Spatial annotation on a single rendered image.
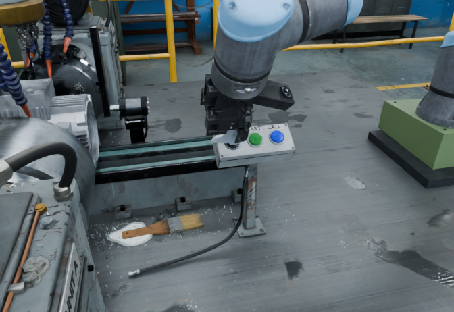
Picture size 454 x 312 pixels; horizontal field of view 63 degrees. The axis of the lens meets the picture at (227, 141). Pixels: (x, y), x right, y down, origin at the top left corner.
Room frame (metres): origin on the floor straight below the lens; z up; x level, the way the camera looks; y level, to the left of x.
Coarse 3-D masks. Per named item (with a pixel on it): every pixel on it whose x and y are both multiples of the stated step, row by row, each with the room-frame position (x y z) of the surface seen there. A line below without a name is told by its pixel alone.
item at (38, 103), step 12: (24, 84) 0.86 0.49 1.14; (36, 84) 0.86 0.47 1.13; (48, 84) 0.83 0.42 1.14; (0, 96) 0.76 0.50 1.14; (24, 96) 0.77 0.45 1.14; (36, 96) 0.77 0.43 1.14; (48, 96) 0.81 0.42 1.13; (0, 108) 0.76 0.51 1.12; (12, 108) 0.76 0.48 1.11; (36, 108) 0.77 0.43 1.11; (48, 108) 0.79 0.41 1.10
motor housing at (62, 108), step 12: (60, 96) 0.86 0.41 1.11; (72, 96) 0.85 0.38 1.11; (84, 96) 0.85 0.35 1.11; (60, 108) 0.80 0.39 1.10; (72, 108) 0.80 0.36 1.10; (84, 108) 0.81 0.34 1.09; (48, 120) 0.78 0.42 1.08; (60, 120) 0.78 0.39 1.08; (72, 120) 0.78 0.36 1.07; (96, 120) 0.92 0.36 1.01; (72, 132) 0.76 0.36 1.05; (84, 132) 0.76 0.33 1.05; (96, 132) 0.91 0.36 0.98; (84, 144) 0.76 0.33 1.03; (96, 144) 0.88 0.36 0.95; (96, 156) 0.84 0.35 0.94
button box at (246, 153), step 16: (256, 128) 0.73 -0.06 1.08; (272, 128) 0.73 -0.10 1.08; (288, 128) 0.74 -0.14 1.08; (224, 144) 0.69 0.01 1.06; (240, 144) 0.69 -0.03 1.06; (272, 144) 0.70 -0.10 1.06; (288, 144) 0.71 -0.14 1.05; (224, 160) 0.67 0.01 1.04; (240, 160) 0.68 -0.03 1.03; (256, 160) 0.69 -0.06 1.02; (272, 160) 0.71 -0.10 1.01
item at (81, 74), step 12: (60, 48) 1.08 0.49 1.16; (72, 48) 1.11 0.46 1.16; (84, 48) 1.16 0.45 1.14; (36, 60) 1.02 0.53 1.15; (60, 60) 1.03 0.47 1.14; (72, 60) 1.04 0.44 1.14; (84, 60) 1.06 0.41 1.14; (24, 72) 1.01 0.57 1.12; (36, 72) 1.01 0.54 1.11; (60, 72) 1.03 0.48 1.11; (72, 72) 1.03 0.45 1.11; (84, 72) 1.04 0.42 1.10; (96, 72) 1.05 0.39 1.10; (108, 72) 1.21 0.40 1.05; (60, 84) 1.02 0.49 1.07; (72, 84) 1.03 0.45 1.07; (84, 84) 1.04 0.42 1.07; (96, 84) 1.04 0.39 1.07; (108, 84) 1.16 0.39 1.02; (96, 96) 1.05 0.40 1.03; (96, 108) 1.05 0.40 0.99
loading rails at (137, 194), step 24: (144, 144) 0.93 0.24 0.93; (168, 144) 0.95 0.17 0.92; (192, 144) 0.95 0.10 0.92; (96, 168) 0.87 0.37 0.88; (120, 168) 0.82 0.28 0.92; (144, 168) 0.80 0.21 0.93; (168, 168) 0.82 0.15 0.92; (192, 168) 0.83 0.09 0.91; (216, 168) 0.84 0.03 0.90; (240, 168) 0.86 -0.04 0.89; (96, 192) 0.77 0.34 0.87; (120, 192) 0.79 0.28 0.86; (144, 192) 0.80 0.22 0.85; (168, 192) 0.81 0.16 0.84; (192, 192) 0.83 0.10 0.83; (216, 192) 0.84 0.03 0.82; (240, 192) 0.83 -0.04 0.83; (120, 216) 0.75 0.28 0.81
